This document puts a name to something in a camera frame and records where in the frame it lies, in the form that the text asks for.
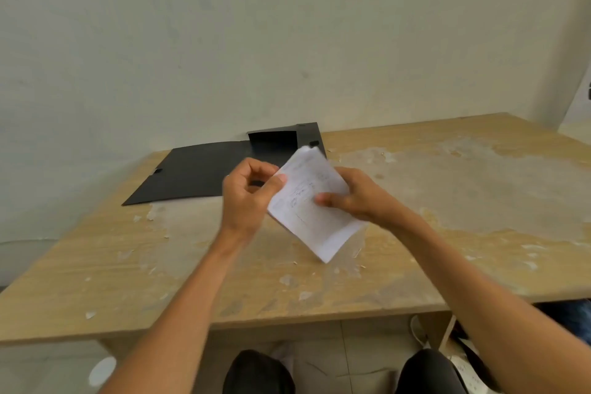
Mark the person's left leg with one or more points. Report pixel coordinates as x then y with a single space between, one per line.
258 375

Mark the person's right hand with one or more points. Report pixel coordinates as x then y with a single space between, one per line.
369 202

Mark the person's leg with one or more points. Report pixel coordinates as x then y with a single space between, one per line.
429 375
258 375

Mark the person's left thumb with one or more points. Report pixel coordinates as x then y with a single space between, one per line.
272 189

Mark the dark blue cloth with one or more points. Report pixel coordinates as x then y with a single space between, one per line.
570 317

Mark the white handwritten paper sheet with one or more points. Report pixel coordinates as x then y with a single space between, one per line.
314 218

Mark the wooden table leg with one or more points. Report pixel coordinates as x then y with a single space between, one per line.
438 326

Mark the black paper folder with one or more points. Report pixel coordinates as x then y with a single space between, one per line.
194 174

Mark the person's right forearm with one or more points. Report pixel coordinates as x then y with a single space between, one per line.
485 306

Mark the person's left forearm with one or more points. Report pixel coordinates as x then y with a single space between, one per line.
184 315

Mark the person's right leg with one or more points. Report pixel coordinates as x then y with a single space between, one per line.
429 375

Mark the person's right thumb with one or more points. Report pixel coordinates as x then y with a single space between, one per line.
333 200

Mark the white round object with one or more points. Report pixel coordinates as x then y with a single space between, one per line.
102 371

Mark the person's left hand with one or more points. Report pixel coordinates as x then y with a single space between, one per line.
238 204

